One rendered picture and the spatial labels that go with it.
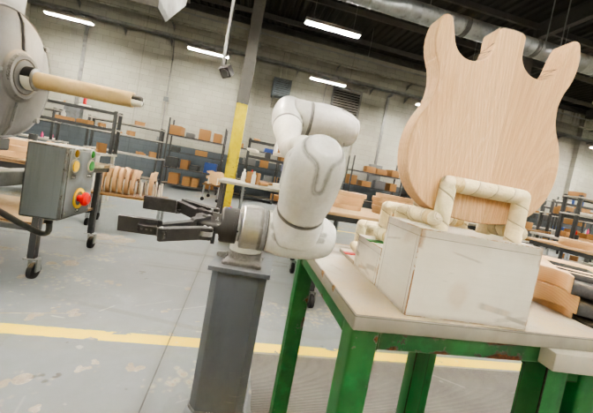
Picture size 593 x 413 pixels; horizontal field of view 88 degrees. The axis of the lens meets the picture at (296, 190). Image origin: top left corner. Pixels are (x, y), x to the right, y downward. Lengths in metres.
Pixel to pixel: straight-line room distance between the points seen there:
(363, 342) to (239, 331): 0.95
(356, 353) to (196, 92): 11.72
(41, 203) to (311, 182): 0.75
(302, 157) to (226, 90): 11.53
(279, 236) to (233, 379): 1.10
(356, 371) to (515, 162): 0.54
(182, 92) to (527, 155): 11.76
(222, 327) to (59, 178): 0.90
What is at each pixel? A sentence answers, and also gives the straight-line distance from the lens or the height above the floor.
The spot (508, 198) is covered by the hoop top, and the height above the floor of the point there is 1.19.
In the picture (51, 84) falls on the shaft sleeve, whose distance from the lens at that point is 0.81.
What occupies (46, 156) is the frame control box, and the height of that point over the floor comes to 1.09.
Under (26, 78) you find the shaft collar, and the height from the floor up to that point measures 1.25.
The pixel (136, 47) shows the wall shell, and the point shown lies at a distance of 12.89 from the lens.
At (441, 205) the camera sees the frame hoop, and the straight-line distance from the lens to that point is 0.66.
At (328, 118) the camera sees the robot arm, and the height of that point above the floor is 1.37.
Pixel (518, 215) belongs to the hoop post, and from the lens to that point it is 0.77.
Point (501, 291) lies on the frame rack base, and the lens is 0.76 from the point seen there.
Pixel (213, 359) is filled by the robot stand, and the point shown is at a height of 0.28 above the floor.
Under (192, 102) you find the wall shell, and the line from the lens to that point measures 12.05.
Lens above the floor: 1.16
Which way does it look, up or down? 3 degrees down
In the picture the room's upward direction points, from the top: 10 degrees clockwise
